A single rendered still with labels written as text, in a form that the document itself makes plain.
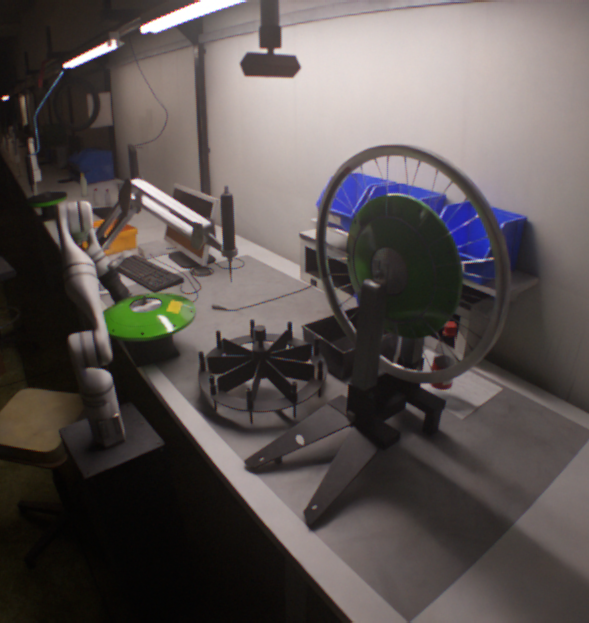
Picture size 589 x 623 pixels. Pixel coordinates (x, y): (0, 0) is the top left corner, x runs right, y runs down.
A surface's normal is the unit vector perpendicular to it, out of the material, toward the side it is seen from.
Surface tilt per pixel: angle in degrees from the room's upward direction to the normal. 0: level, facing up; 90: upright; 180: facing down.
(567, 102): 90
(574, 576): 0
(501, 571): 0
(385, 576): 0
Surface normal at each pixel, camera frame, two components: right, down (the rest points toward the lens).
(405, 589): -0.02, -0.91
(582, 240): -0.83, 0.25
